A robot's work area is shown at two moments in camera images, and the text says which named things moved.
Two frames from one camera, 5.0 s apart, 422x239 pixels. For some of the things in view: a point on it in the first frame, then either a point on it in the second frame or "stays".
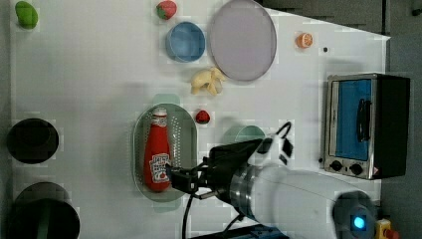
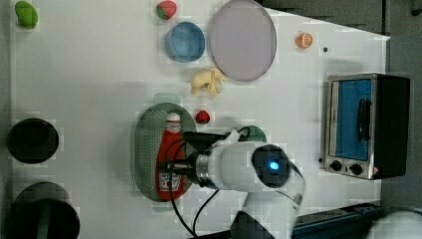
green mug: [251, 132] stays
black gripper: [221, 163] to [189, 166]
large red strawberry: [166, 9] stays
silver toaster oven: [366, 125] stays
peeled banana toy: [211, 78] stays
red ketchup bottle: [157, 151] to [170, 147]
